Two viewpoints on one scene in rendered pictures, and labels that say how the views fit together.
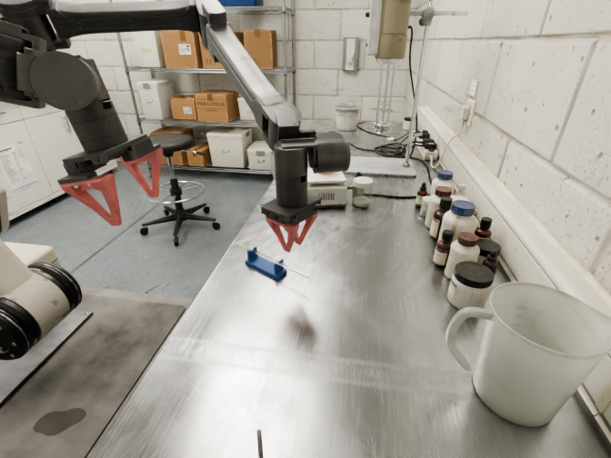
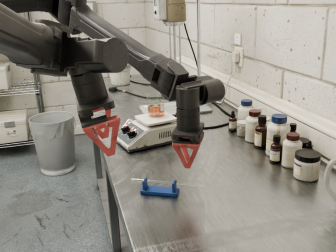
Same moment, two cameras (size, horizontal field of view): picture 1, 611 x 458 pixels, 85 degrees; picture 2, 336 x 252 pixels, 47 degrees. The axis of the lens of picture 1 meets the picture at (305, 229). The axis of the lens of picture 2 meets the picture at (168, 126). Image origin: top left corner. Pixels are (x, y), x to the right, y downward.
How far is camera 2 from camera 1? 0.49 m
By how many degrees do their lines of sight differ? 24
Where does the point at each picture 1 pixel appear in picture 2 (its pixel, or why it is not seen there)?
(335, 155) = (217, 89)
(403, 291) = (266, 181)
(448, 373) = (325, 212)
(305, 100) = not seen: hidden behind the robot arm
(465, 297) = (309, 171)
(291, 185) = (193, 114)
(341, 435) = not seen: outside the picture
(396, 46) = (181, 12)
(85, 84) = (124, 56)
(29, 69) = (102, 49)
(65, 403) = not seen: outside the picture
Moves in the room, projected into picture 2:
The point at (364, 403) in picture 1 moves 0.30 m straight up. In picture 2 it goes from (294, 239) to (305, 101)
